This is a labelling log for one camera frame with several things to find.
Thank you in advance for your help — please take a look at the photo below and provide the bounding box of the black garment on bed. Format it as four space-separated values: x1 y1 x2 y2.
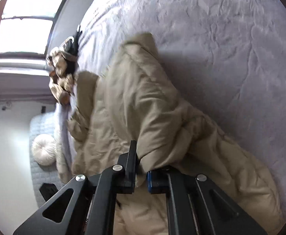
62 25 82 56

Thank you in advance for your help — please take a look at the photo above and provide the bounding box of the grey quilted headboard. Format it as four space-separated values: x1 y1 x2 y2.
29 112 63 207

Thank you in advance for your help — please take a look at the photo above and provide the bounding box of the lavender bed quilt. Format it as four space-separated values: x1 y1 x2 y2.
55 0 286 228

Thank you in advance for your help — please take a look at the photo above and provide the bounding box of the tan puffer jacket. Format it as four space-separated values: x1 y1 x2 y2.
68 33 284 234

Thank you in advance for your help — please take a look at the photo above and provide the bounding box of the round cream cushion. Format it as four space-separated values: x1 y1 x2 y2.
31 134 56 166

